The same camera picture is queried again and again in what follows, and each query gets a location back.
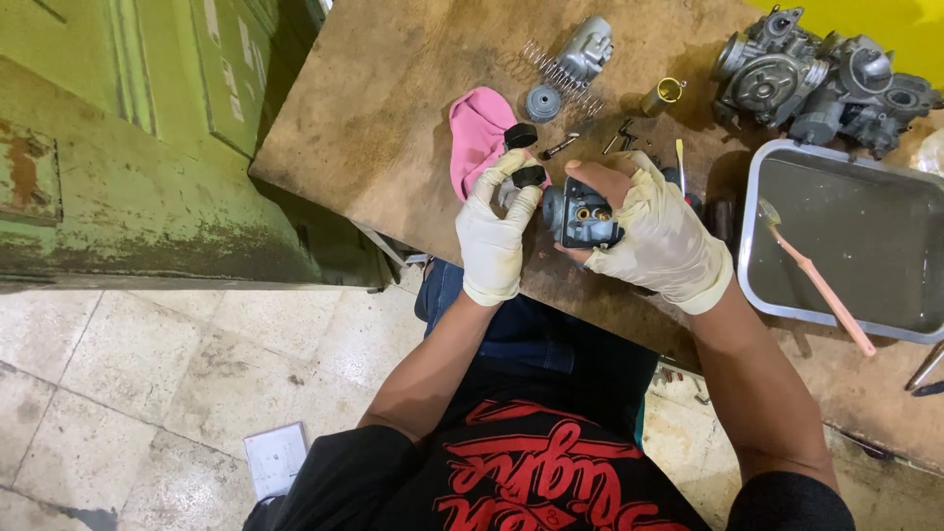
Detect person's left hand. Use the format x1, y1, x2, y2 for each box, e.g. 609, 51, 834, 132
455, 148, 548, 308

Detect person's right hand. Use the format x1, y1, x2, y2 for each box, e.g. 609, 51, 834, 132
555, 150, 736, 317

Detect grey carburetor body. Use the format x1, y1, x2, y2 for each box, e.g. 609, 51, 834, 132
541, 176, 628, 250

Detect black twin carburetor float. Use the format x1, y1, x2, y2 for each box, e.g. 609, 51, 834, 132
503, 122, 549, 190

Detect dark cylindrical part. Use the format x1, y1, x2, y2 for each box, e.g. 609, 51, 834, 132
704, 195, 740, 246

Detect blue jeans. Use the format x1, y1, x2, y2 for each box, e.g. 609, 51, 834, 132
413, 257, 661, 443

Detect small metal screws and needle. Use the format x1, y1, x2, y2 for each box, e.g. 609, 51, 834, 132
602, 118, 643, 155

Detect pink cloth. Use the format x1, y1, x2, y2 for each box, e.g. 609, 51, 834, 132
448, 86, 552, 202

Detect small metal jet screw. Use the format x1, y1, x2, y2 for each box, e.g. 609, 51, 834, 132
542, 132, 582, 161

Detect brass coloured cylinder slide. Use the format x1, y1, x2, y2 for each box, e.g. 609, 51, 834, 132
639, 77, 689, 118

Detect round grey metal cap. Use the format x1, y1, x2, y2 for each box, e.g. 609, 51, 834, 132
524, 83, 563, 124

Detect pink toothbrush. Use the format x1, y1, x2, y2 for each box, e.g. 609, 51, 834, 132
757, 198, 879, 359

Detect long metal coil spring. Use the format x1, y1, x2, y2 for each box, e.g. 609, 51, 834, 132
521, 40, 605, 119

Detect rectangular metal tray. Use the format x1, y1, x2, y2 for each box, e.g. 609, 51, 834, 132
737, 139, 944, 346

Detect grey carburetor with round cover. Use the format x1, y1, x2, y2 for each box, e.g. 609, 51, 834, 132
711, 5, 831, 128

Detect silver carburetor float bowl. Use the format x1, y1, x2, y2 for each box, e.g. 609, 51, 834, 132
554, 15, 615, 84

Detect black shirt with red print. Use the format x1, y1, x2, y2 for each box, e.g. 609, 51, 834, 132
242, 354, 858, 531

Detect dark grey carburetor assembly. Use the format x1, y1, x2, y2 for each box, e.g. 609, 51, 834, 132
788, 33, 944, 161

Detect clear plastic bag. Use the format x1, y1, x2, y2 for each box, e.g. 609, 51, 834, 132
913, 128, 944, 177

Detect silver metal tool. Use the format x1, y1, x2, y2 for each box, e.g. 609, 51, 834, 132
904, 340, 944, 392

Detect white paper booklet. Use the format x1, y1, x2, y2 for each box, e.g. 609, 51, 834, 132
242, 421, 311, 502

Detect green metal cabinet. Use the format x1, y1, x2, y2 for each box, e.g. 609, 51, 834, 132
0, 0, 394, 294

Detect yellow handled screwdriver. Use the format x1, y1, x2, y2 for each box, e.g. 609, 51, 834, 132
661, 139, 703, 216

